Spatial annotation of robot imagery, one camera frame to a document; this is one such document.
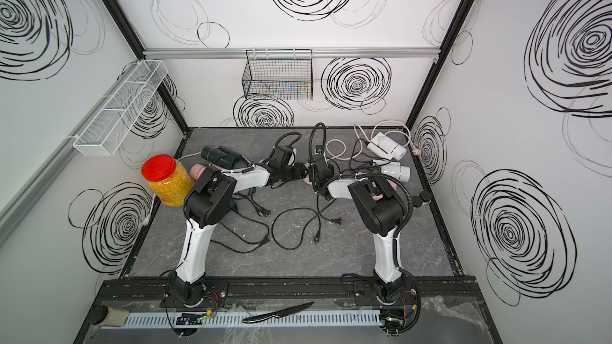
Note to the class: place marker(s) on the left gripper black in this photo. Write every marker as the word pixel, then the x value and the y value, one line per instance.
pixel 300 172

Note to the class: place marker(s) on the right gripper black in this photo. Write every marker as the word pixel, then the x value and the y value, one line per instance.
pixel 331 171

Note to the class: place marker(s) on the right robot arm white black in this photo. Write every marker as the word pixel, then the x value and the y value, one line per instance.
pixel 385 207

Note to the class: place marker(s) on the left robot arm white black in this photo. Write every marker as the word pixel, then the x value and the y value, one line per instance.
pixel 227 173

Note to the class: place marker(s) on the dark green hair dryer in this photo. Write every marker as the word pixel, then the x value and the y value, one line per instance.
pixel 224 157

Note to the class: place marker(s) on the white hair dryer back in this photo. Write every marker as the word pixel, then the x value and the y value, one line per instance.
pixel 385 147

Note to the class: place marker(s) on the white hair dryer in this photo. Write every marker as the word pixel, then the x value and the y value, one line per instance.
pixel 393 169
pixel 385 147

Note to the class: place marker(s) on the white hair dryer middle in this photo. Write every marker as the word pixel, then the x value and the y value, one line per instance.
pixel 393 169

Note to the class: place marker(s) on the jar with red lid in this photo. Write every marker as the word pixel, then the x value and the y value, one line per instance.
pixel 168 179

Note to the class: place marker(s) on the black kitchen knife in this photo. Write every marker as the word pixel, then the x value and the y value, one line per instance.
pixel 279 314

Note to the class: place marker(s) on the black wire basket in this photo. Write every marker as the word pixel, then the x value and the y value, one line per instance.
pixel 286 74

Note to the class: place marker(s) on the white wire shelf basket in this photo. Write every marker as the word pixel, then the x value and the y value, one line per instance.
pixel 132 92

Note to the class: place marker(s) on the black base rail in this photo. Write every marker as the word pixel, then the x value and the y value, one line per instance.
pixel 226 291

